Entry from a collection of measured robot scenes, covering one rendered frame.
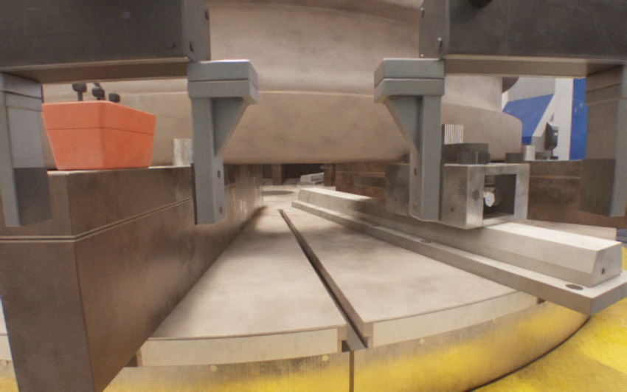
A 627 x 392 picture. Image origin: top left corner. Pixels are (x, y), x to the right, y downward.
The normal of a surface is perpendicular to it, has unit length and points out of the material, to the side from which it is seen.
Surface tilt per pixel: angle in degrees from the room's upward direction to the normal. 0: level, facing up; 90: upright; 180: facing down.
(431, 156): 90
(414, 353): 90
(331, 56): 90
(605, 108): 90
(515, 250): 72
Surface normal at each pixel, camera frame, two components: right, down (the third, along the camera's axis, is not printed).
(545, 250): -0.87, -0.26
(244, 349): 0.13, 0.11
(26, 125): 1.00, -0.02
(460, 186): -0.91, 0.06
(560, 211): -0.68, 0.10
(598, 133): -1.00, 0.01
